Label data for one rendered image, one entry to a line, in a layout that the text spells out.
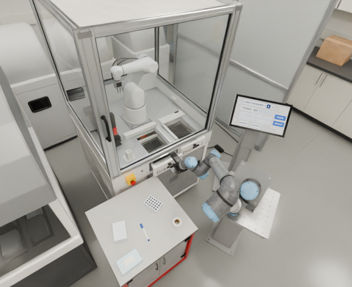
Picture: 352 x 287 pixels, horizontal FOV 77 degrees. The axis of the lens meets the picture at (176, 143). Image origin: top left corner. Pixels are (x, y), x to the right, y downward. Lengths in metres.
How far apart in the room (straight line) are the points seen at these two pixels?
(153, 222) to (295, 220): 1.81
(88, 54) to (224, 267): 2.15
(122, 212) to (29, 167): 0.90
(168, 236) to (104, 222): 0.47
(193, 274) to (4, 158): 1.90
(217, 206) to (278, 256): 1.61
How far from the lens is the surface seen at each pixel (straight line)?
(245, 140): 2.46
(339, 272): 3.00
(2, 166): 1.07
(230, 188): 1.20
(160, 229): 1.72
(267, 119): 2.25
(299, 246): 2.88
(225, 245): 2.54
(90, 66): 1.14
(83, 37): 1.09
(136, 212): 1.78
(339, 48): 4.29
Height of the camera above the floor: 2.35
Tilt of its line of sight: 46 degrees down
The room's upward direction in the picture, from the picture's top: 5 degrees clockwise
